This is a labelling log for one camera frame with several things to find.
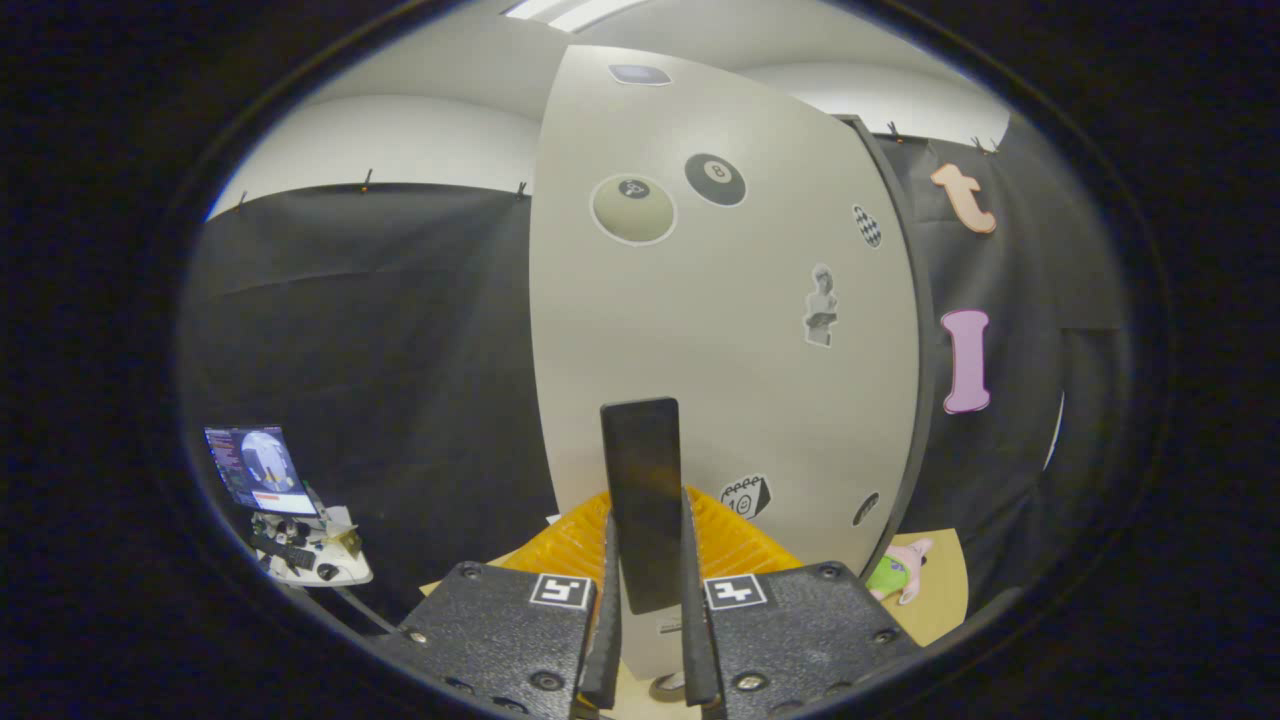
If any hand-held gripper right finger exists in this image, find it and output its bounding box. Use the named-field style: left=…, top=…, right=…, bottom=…
left=680, top=486, right=921, bottom=720

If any white shoe cabinet door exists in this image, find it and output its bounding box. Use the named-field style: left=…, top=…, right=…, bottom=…
left=528, top=45, right=923, bottom=681

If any white side table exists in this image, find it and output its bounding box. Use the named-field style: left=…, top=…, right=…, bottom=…
left=250, top=505, right=374, bottom=588

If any grey shoe cabinet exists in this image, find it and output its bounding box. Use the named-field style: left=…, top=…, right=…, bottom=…
left=835, top=113, right=939, bottom=581

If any black door handle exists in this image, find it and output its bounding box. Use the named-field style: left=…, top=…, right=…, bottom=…
left=600, top=397, right=686, bottom=616

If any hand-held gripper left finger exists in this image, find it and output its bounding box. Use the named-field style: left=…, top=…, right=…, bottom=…
left=375, top=488, right=623, bottom=720

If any green and pink plush toy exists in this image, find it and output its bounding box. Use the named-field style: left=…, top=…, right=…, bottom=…
left=865, top=537, right=936, bottom=606

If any large ceiling light panel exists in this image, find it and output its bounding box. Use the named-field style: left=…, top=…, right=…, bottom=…
left=503, top=0, right=651, bottom=31

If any black backdrop cloth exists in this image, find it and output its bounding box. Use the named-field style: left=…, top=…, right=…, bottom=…
left=180, top=110, right=1131, bottom=641

